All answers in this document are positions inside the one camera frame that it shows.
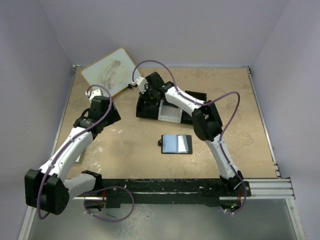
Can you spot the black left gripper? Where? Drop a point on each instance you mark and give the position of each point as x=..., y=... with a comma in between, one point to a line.
x=114, y=114

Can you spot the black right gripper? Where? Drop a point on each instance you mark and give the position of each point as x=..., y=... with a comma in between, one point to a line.
x=144, y=103

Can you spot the black and white tray organizer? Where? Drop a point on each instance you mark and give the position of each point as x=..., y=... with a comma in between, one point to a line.
x=161, y=111

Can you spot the black leather card holder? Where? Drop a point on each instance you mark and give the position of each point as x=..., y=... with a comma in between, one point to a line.
x=176, y=144

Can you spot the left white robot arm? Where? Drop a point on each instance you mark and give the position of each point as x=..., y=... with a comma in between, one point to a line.
x=48, y=188

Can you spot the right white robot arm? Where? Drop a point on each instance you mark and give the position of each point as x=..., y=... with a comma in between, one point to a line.
x=206, y=121

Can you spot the yellow-framed whiteboard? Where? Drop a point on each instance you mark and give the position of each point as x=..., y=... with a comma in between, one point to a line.
x=114, y=71

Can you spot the small green white box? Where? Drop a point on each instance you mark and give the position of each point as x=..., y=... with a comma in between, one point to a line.
x=79, y=159

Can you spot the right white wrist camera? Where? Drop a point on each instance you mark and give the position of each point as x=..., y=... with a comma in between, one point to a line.
x=141, y=83

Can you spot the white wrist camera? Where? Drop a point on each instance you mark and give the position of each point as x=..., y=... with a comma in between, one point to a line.
x=141, y=83
x=90, y=94

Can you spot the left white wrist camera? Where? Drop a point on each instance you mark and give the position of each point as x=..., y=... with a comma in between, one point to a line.
x=90, y=94

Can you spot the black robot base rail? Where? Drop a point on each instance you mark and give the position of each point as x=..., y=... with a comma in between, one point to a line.
x=163, y=191

